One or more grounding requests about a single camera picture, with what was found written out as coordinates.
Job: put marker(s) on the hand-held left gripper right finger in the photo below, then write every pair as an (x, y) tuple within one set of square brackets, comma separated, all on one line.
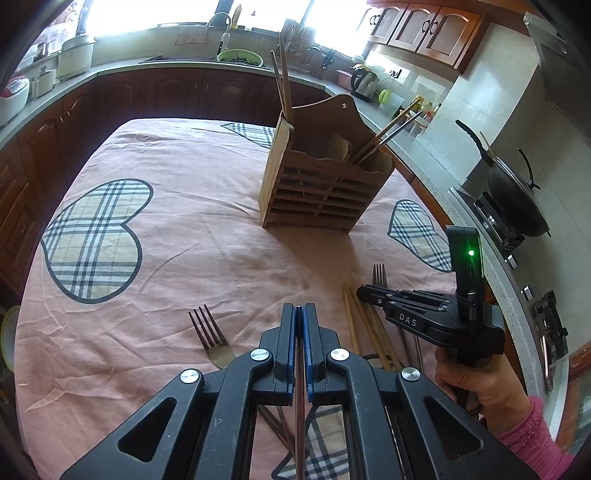
[(309, 383)]

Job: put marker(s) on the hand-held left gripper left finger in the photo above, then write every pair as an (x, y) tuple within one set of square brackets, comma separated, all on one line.
[(291, 376)]

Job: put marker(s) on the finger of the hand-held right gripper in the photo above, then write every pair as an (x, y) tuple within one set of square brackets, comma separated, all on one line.
[(425, 307), (397, 294)]

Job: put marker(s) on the wooden utensil holder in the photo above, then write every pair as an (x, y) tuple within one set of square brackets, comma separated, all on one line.
[(318, 198)]

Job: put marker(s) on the person's right forearm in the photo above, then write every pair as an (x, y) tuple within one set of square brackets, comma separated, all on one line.
[(531, 443)]

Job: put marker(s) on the person's right hand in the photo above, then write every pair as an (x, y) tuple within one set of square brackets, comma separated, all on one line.
[(489, 387)]

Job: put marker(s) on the gas stove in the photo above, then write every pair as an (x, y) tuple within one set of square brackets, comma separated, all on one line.
[(498, 221)]

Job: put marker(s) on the black wok with lid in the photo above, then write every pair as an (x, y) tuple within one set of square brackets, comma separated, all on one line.
[(512, 194)]

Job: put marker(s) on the pink printed tablecloth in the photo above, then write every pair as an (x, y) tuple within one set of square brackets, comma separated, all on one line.
[(184, 258)]

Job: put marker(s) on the condiment bottles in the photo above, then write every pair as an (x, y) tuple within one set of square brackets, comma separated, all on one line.
[(427, 113)]

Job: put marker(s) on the green cup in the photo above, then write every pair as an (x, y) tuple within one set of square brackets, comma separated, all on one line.
[(384, 98)]

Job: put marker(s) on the electric kettle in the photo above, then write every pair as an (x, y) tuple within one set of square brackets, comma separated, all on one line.
[(364, 83)]

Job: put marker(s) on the pink container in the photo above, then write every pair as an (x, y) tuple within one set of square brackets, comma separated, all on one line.
[(344, 81)]

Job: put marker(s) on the wooden upper cabinets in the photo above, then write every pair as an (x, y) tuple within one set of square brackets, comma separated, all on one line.
[(429, 32)]

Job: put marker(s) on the metal dish rack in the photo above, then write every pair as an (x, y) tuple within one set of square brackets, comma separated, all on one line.
[(304, 46)]

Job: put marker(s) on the range hood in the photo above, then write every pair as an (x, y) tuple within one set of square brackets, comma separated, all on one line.
[(563, 60)]

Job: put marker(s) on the green colander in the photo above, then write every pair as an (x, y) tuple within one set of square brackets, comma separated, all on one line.
[(240, 57)]

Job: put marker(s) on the green plate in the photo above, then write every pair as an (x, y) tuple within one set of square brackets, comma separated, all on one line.
[(9, 337)]

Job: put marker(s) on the metal faucet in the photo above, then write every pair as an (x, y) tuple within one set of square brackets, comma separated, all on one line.
[(225, 39)]

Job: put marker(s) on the brown bottle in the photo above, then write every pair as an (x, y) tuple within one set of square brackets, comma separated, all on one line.
[(238, 16)]

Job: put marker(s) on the kitchen sink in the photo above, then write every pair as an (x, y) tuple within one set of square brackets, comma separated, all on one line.
[(175, 59)]

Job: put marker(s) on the small white pot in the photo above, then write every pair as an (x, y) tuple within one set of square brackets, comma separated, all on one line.
[(44, 83)]

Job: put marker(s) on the window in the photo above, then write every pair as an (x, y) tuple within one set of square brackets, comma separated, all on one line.
[(138, 9)]

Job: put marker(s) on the tall white rice cooker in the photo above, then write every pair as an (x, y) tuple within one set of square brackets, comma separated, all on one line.
[(76, 55)]

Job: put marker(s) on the red and white rice cooker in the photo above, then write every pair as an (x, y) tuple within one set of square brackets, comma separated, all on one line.
[(14, 99)]

